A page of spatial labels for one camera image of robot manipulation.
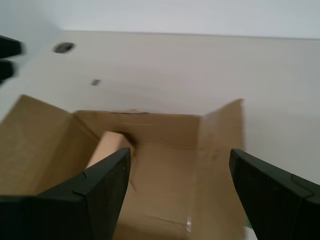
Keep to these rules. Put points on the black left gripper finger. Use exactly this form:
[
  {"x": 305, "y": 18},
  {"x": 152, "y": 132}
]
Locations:
[
  {"x": 10, "y": 46},
  {"x": 7, "y": 71}
]

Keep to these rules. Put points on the light wooden block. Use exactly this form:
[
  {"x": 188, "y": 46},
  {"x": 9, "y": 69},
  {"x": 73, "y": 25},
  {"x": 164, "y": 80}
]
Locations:
[{"x": 107, "y": 147}]

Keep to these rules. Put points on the open brown cardboard box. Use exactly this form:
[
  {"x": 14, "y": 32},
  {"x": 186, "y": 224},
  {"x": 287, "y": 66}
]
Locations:
[{"x": 162, "y": 162}]

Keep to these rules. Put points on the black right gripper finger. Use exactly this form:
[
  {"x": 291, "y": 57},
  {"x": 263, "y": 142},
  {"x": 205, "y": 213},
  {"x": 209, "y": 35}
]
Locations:
[
  {"x": 75, "y": 215},
  {"x": 280, "y": 210}
]

